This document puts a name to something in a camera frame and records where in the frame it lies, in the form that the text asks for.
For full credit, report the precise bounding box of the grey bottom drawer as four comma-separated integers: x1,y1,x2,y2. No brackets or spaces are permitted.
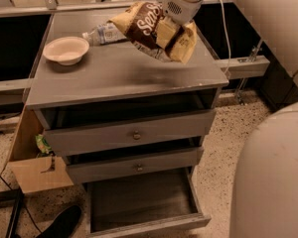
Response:
87,169,211,238

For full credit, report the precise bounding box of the grey drawer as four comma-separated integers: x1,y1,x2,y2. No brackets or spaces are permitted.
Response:
35,109,216,156
67,147,204,183
87,169,211,238

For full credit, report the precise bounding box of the white paper bowl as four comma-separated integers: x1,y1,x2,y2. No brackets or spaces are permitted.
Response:
43,37,89,65

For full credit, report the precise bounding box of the white hanging cable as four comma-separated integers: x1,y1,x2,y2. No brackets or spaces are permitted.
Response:
206,0,233,79

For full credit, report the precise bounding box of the brown SeaSalt chip bag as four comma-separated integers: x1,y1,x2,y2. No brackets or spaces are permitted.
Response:
109,2,198,63

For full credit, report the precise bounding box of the grey middle drawer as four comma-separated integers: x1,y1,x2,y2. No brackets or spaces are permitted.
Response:
67,147,204,183

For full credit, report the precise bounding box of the black floor cable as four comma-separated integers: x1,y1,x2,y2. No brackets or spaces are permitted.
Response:
0,154,46,238

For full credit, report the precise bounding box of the grey drawer cabinet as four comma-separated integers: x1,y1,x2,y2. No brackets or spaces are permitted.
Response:
25,4,230,238

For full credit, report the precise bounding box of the black shoe sole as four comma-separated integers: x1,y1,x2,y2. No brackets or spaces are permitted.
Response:
36,205,82,238

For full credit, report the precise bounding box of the clear plastic water bottle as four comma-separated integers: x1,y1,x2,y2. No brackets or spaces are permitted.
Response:
81,22,127,46

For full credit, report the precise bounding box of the grey top drawer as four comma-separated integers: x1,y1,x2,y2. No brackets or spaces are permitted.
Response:
35,109,216,156

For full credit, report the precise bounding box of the small green snack bag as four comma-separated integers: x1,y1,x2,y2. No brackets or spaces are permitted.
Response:
36,134,52,155

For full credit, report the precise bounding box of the grey metal frame rail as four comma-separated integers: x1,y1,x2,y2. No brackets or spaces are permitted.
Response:
0,0,269,80

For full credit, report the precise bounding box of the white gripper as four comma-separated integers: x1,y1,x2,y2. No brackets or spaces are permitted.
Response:
156,0,203,49

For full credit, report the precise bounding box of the dark cabinet at right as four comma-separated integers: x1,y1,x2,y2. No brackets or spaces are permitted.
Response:
259,62,298,111

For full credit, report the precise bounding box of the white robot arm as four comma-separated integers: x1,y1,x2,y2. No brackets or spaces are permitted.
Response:
178,0,298,238

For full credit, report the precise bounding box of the brown cardboard box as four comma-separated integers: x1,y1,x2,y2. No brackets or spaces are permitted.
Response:
8,109,74,193

